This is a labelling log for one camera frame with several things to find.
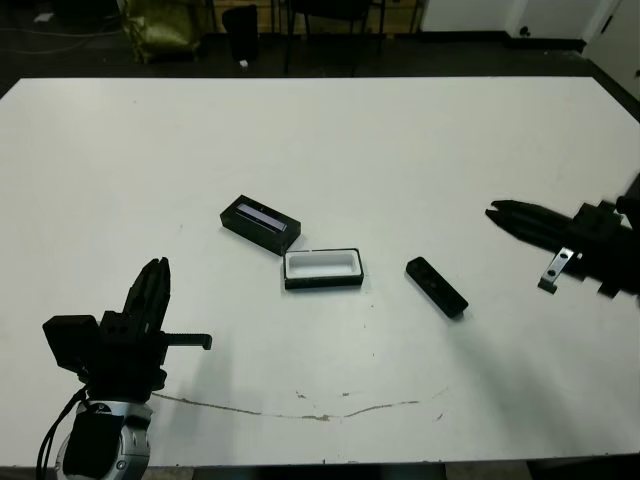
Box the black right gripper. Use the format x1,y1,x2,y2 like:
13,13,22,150
485,199,640,299

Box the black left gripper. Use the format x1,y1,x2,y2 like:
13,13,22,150
84,257,213,404

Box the black box lid with print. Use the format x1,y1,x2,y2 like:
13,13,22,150
218,193,304,257

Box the slim black camera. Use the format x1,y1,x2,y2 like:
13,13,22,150
404,256,470,320

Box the black box base white insert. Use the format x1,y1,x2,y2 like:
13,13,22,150
282,247,364,291

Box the white door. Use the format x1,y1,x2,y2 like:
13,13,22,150
582,0,640,96

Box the olive green plastic bag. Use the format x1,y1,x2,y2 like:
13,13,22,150
122,0,202,64

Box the tall black bin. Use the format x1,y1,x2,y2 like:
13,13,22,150
222,3,260,62

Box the black office chair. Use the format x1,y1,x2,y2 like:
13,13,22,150
282,0,386,76

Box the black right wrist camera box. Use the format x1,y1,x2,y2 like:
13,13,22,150
614,193,640,217

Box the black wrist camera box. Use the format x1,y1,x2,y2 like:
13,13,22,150
614,193,640,217
42,314,102,372

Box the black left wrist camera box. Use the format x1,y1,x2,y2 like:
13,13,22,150
42,314,102,372

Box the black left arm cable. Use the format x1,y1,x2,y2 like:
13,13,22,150
35,387,91,479

